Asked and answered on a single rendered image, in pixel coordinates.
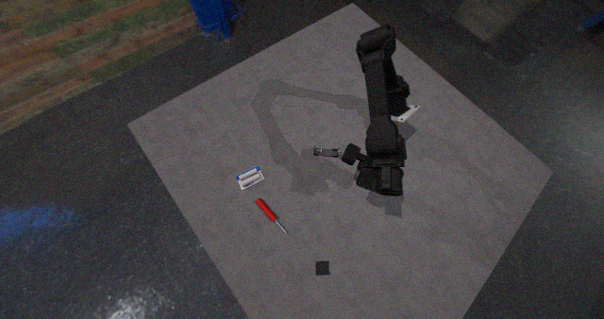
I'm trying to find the red cylinder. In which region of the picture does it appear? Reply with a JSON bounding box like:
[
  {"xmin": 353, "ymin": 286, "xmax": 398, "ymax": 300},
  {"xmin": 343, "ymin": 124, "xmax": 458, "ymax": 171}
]
[{"xmin": 256, "ymin": 199, "xmax": 287, "ymax": 233}]

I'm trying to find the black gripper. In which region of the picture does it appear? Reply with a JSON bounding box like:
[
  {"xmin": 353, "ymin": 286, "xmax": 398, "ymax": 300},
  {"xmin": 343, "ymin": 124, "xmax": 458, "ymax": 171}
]
[{"xmin": 342, "ymin": 143, "xmax": 370, "ymax": 170}]

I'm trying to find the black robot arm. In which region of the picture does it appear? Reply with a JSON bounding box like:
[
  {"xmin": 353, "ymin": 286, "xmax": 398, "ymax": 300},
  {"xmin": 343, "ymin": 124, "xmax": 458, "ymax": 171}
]
[{"xmin": 356, "ymin": 24, "xmax": 411, "ymax": 196}]

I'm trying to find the black battery holder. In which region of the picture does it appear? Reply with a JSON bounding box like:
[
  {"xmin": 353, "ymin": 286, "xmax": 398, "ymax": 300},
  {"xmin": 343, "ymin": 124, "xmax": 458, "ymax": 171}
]
[{"xmin": 313, "ymin": 145, "xmax": 340, "ymax": 158}]

